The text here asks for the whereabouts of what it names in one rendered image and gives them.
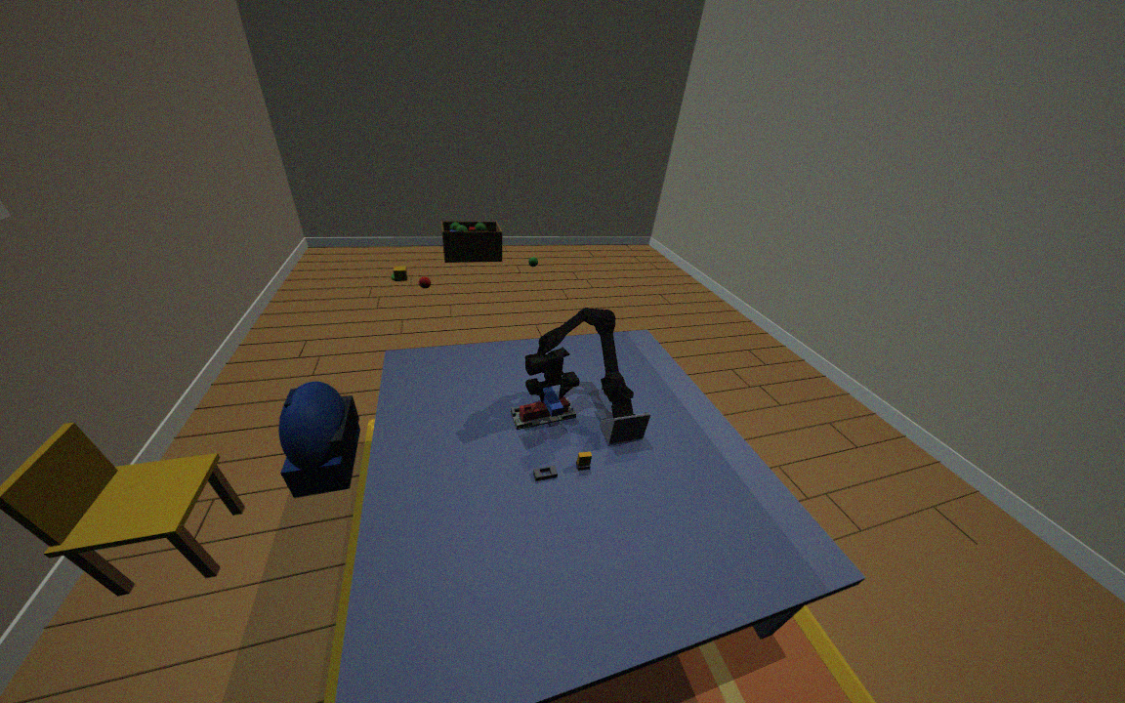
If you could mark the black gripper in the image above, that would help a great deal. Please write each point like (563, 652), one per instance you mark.
(567, 382)

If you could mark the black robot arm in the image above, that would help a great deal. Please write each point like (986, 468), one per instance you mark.
(613, 382)

